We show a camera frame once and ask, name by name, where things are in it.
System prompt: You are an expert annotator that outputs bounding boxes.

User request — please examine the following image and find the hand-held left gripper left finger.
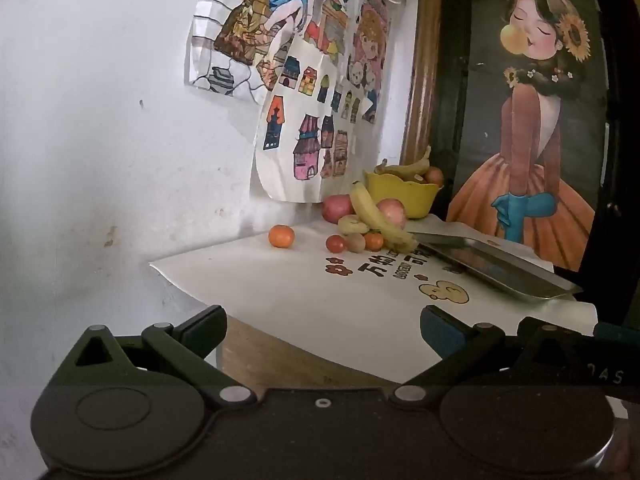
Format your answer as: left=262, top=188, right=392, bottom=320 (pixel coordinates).
left=60, top=304, right=259, bottom=408

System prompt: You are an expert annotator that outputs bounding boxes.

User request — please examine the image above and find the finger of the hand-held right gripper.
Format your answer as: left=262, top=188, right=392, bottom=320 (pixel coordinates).
left=594, top=321, right=640, bottom=345

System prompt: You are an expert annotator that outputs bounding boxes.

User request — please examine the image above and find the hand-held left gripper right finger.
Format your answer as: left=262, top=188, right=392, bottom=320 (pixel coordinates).
left=389, top=304, right=592, bottom=407

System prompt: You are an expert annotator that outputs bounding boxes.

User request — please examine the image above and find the metal tray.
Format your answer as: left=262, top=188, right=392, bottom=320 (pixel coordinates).
left=407, top=231, right=583, bottom=302

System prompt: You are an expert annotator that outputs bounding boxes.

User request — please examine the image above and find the tangerine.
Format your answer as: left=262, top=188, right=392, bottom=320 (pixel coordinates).
left=268, top=225, right=296, bottom=249

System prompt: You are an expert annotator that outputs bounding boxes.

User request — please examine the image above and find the thick yellow banana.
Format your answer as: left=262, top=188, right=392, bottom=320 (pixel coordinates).
left=349, top=181, right=418, bottom=253

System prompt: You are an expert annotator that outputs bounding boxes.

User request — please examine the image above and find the red apple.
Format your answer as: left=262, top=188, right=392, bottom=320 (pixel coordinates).
left=321, top=194, right=357, bottom=225

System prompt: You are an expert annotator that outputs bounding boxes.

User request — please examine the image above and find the white printed paper mat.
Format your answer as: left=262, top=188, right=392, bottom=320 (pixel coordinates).
left=148, top=215, right=598, bottom=386

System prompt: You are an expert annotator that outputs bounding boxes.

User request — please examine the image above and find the pale pink apple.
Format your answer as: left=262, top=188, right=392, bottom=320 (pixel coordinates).
left=376, top=198, right=408, bottom=231

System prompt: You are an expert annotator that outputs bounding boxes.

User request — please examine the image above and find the yellow bowl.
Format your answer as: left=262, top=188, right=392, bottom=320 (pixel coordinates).
left=364, top=169, right=443, bottom=220

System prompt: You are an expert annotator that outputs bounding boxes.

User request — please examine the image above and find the greenish banana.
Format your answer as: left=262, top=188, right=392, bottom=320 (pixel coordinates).
left=375, top=145, right=432, bottom=179

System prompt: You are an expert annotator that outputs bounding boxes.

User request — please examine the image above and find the girl in dress wall poster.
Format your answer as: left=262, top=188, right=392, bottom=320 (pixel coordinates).
left=445, top=0, right=608, bottom=273

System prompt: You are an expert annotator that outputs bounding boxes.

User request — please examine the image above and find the houses drawing wall poster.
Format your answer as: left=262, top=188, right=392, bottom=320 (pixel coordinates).
left=252, top=0, right=383, bottom=204

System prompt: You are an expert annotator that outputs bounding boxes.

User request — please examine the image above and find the black frame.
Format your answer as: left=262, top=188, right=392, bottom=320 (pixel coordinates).
left=430, top=0, right=640, bottom=326

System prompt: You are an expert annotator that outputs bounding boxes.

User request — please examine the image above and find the wooden frame post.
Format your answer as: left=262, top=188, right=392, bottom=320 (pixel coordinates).
left=400, top=0, right=443, bottom=166

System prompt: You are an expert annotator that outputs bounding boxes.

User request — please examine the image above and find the cartoon girls wall drawing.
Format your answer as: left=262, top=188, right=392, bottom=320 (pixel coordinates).
left=347, top=0, right=393, bottom=126

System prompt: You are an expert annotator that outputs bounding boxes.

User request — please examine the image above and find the coloured figures wall drawing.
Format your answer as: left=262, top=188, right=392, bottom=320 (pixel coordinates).
left=187, top=0, right=326, bottom=106

